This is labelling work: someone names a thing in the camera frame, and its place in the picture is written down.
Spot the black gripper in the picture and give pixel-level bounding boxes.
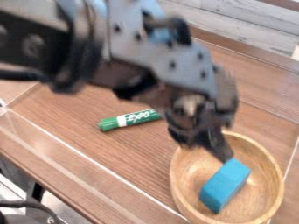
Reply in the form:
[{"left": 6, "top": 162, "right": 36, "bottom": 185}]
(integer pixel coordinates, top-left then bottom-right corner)
[{"left": 163, "top": 87, "right": 239, "bottom": 163}]

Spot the blue rectangular block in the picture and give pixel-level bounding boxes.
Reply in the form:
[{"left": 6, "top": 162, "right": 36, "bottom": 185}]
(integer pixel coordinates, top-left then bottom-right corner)
[{"left": 199, "top": 158, "right": 251, "bottom": 214}]

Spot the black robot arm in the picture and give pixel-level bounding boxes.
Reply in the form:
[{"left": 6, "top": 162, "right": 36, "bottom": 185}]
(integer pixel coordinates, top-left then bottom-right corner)
[{"left": 0, "top": 0, "right": 239, "bottom": 162}]

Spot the brown wooden bowl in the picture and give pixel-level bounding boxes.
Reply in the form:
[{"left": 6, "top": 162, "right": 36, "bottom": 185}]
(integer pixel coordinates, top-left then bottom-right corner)
[{"left": 170, "top": 131, "right": 285, "bottom": 224}]

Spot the green Expo marker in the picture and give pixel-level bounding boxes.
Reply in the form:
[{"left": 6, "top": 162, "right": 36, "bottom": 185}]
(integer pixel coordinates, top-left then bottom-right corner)
[{"left": 98, "top": 108, "right": 162, "bottom": 131}]

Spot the clear acrylic enclosure wall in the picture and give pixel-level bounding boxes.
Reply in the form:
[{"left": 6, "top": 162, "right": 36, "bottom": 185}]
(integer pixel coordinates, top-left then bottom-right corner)
[{"left": 0, "top": 81, "right": 299, "bottom": 224}]

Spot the black metal table frame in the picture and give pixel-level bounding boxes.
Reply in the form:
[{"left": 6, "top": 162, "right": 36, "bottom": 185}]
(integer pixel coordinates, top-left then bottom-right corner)
[{"left": 23, "top": 182, "right": 68, "bottom": 224}]

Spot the black cable lower left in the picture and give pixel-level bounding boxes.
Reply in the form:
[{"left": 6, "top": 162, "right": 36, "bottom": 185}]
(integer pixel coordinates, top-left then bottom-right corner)
[{"left": 0, "top": 199, "right": 60, "bottom": 224}]

